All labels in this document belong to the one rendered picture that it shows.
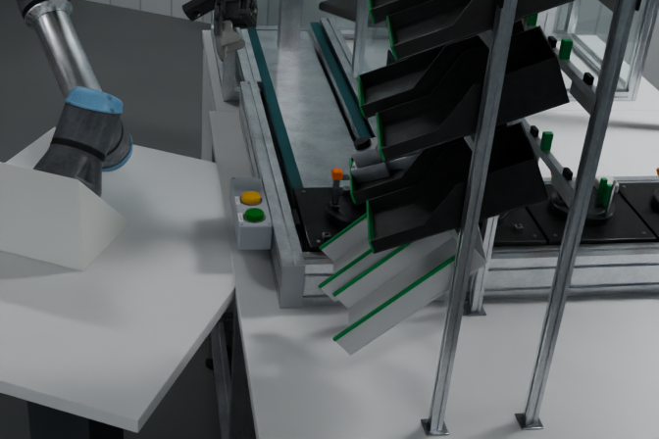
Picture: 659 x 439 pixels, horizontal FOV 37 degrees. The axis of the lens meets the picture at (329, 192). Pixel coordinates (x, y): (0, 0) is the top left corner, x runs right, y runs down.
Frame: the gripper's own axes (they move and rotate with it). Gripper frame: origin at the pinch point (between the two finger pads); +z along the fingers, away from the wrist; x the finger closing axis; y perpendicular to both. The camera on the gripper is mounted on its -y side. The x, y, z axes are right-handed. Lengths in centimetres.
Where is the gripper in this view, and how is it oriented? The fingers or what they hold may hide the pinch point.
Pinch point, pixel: (219, 55)
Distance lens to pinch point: 232.1
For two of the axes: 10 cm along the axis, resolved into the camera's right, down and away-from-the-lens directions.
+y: 9.7, -0.2, -2.3
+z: -0.5, 9.5, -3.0
